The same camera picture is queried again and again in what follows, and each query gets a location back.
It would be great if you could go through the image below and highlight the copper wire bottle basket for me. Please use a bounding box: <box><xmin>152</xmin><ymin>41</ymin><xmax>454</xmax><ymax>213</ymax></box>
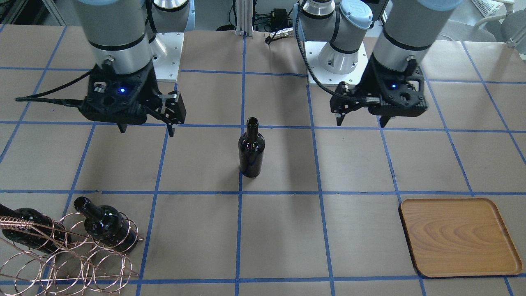
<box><xmin>1</xmin><ymin>213</ymin><xmax>139</xmax><ymax>296</ymax></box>

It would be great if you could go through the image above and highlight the aluminium frame post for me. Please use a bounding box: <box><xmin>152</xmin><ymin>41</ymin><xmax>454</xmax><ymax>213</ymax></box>
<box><xmin>234</xmin><ymin>0</ymin><xmax>254</xmax><ymax>39</ymax></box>

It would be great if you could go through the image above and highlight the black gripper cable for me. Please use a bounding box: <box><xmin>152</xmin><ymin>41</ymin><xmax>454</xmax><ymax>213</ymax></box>
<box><xmin>15</xmin><ymin>69</ymin><xmax>93</xmax><ymax>108</ymax></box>

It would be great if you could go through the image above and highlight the dark wine bottle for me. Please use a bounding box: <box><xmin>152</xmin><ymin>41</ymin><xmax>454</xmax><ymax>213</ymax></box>
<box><xmin>238</xmin><ymin>117</ymin><xmax>265</xmax><ymax>178</ymax></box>
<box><xmin>74</xmin><ymin>197</ymin><xmax>136</xmax><ymax>253</ymax></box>
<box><xmin>0</xmin><ymin>205</ymin><xmax>72</xmax><ymax>254</ymax></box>

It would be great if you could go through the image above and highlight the wooden tray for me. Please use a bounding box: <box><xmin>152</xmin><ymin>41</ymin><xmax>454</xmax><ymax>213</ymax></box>
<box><xmin>399</xmin><ymin>197</ymin><xmax>524</xmax><ymax>278</ymax></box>

